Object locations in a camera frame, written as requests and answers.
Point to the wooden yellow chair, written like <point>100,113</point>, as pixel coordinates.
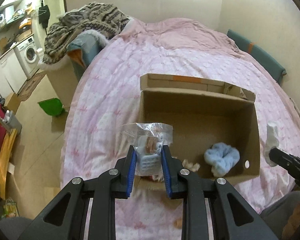
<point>5,165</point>

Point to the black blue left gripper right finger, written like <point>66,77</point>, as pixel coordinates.
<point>216,200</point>

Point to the clear plastic accessory bag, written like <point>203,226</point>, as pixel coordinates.
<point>148,140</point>

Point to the teal cushion with orange stripe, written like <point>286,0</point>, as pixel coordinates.
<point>275,69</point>

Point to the grey small bin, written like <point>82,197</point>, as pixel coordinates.
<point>12,122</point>

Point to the white washing machine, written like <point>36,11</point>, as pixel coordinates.
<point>26,53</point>

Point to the brown patterned knit blanket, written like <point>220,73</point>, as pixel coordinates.
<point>102,20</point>

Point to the open cardboard box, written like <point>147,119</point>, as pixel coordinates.
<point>203,112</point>

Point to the cream lace scrunchie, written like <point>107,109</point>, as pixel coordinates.
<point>191,166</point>

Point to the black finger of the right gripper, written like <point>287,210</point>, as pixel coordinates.
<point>289,162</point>

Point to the pink patterned quilt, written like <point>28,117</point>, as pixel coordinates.
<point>108,96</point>

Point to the peach soft tube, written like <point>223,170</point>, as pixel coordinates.
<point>178,223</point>

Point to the white kitchen cabinets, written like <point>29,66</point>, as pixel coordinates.
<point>12,76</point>

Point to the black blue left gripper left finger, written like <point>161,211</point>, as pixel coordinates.
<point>86,205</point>

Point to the beige laundry box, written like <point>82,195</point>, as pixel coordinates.
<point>62,78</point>

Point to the blue fur-trimmed jacket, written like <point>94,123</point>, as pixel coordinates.
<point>83,49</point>

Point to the white cloth bow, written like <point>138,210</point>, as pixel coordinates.
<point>272,141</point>

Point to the brown door mat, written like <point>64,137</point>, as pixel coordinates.
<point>30,86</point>

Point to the dark hanging garment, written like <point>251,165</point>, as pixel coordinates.
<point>44,16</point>

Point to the light blue fluffy scrunchie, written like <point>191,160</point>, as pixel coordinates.
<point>222,158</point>

